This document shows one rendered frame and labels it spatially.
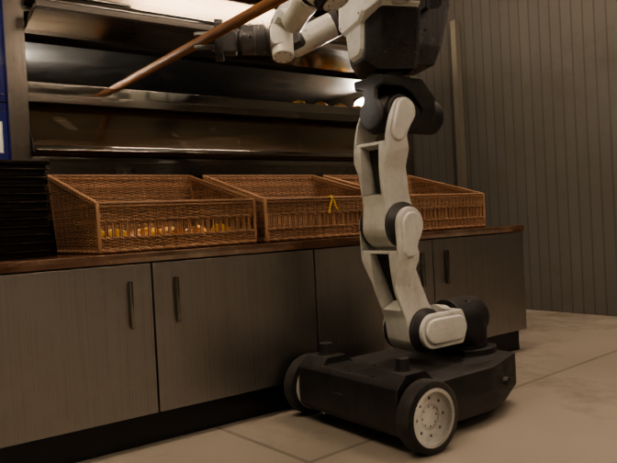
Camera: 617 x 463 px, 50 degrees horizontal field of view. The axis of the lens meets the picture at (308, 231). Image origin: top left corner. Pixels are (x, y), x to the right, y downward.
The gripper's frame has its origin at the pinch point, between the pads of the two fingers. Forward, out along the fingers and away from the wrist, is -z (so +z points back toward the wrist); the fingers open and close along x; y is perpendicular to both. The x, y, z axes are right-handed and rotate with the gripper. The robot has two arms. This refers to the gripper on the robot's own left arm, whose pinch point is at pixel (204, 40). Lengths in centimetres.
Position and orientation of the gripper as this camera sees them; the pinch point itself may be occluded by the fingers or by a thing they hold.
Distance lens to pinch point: 204.2
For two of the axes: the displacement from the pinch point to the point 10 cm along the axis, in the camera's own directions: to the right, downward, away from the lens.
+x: 0.4, 10.0, 0.2
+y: -0.8, -0.2, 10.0
